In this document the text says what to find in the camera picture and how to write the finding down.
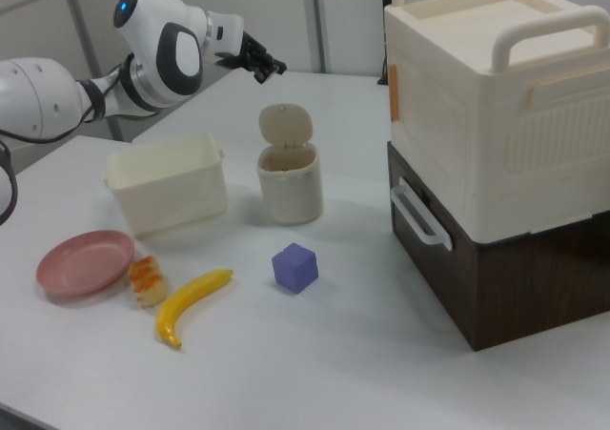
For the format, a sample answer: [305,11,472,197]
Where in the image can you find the yellow toy banana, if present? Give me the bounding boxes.
[155,268,235,349]

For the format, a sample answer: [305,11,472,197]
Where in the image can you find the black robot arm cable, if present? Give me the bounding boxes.
[0,52,137,227]

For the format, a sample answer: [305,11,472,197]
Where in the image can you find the cream box with handles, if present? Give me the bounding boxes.
[383,0,610,240]

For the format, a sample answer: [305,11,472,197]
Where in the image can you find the purple cube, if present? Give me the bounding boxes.
[271,242,319,296]

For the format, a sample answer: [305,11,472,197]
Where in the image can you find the white drawer handle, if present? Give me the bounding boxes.
[389,176,453,250]

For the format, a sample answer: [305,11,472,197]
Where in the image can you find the toy bread with orange glaze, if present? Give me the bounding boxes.
[128,255,169,306]

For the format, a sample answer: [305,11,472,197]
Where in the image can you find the orange latch strip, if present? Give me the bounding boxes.
[388,65,400,124]

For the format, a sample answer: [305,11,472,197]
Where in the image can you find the pink plastic plate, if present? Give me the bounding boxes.
[36,229,136,298]

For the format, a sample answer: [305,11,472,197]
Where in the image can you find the white small trash can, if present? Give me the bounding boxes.
[256,142,324,225]

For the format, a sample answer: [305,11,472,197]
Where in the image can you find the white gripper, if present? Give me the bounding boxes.
[207,11,289,85]

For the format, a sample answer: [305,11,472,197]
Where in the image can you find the dark brown wooden cabinet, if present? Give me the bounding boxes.
[386,141,610,353]

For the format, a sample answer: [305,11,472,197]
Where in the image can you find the beige trash can lid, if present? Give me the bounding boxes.
[258,104,315,151]

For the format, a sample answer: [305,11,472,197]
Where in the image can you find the cream plastic storage bin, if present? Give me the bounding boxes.
[102,132,229,238]

